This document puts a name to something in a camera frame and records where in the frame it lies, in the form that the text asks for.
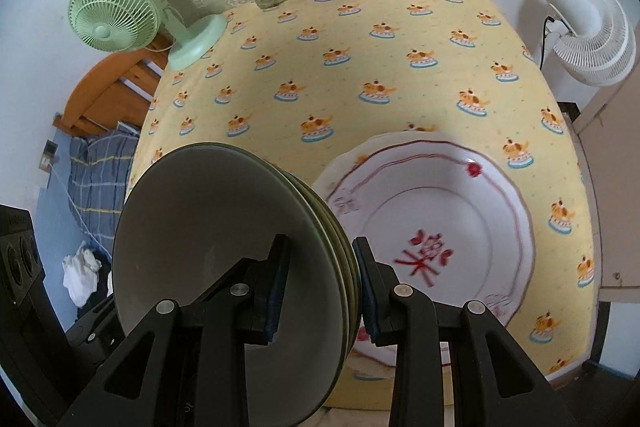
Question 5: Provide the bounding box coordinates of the yellow printed tablecloth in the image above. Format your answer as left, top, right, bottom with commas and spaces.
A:
122, 0, 598, 410

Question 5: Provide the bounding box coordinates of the beige door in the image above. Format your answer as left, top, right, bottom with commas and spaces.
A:
575, 52, 640, 303

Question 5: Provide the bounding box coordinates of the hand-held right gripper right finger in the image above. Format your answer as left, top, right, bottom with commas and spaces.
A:
352, 236, 578, 427

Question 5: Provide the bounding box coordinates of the white cable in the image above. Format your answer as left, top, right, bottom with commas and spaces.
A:
47, 169, 113, 258

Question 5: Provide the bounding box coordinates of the black fan cable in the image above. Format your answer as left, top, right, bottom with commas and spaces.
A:
537, 17, 556, 70

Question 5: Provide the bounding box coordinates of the wall socket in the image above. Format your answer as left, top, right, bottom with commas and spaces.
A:
40, 139, 60, 172

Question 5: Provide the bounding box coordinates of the light blue bed sheet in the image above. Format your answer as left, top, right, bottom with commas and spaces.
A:
30, 127, 131, 333

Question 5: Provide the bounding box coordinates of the white crumpled cloth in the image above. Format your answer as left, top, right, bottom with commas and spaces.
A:
61, 242, 103, 308

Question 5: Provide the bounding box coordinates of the blue plaid pillow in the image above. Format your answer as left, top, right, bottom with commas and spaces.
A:
67, 127, 140, 253

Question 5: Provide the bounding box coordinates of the green desk fan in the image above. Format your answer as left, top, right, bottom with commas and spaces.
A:
68, 0, 228, 72

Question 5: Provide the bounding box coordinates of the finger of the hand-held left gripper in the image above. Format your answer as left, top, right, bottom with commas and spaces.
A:
65, 296, 126, 360

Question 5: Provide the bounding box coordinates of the white desk fan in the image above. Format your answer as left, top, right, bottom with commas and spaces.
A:
537, 0, 637, 86

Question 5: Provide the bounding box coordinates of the white plate with red pattern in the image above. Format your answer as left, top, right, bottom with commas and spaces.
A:
312, 132, 536, 365

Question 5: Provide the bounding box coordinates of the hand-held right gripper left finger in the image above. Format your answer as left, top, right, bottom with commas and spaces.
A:
57, 233, 292, 427

